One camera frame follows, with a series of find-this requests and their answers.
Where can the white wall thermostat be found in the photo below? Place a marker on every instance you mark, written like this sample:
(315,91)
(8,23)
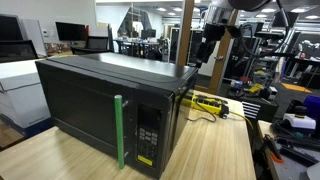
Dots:
(45,32)

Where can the small white box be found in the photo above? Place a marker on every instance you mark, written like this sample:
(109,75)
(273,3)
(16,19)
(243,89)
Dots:
(272,92)

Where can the black equipment cart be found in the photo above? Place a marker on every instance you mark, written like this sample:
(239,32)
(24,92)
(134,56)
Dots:
(266,106)

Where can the black computer monitor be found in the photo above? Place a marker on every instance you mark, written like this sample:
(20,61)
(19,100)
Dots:
(70,31)
(10,28)
(148,34)

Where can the wooden post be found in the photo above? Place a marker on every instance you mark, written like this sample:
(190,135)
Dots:
(220,66)
(185,33)

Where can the yellow tool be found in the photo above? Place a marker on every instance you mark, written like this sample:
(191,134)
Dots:
(256,88)

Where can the black microwave oven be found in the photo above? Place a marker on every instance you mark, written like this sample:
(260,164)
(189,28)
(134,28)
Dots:
(100,100)

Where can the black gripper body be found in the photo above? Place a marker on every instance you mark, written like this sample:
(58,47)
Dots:
(213,33)

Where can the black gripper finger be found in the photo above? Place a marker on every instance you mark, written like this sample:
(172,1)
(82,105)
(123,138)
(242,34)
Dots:
(201,58)
(210,50)

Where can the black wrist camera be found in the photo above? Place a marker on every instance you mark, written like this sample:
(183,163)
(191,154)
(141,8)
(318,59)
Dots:
(234,31)

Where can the blue plastic bin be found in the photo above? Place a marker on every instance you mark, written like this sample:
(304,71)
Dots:
(312,106)

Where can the yellow power strip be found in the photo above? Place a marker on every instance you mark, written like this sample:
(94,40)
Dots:
(206,105)

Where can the orange floor mat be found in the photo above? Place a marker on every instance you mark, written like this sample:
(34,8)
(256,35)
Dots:
(296,87)

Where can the white box with black knob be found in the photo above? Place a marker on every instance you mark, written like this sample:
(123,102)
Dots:
(298,120)

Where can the black metal bar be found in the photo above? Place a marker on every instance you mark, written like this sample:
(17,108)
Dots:
(298,155)

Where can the white board panel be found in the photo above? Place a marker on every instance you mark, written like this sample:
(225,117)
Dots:
(33,36)

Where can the brown parts pile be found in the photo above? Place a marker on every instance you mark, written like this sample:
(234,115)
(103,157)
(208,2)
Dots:
(58,48)

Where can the white cardboard box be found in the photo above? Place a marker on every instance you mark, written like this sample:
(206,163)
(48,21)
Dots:
(20,93)

